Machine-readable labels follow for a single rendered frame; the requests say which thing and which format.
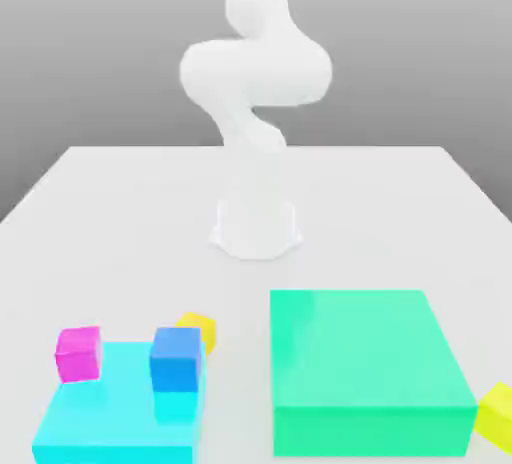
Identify small orange-yellow cube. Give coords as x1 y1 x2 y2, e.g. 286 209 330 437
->
175 311 218 356

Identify small blue cube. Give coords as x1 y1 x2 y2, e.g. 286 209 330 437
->
149 326 204 394

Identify small magenta cube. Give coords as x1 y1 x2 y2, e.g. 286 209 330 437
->
54 325 103 385

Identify small lime-yellow cube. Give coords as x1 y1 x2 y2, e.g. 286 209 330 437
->
474 381 512 454

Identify large green box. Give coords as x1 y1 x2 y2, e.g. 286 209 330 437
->
269 289 480 459

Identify large cyan box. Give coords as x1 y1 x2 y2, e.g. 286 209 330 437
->
31 340 208 464

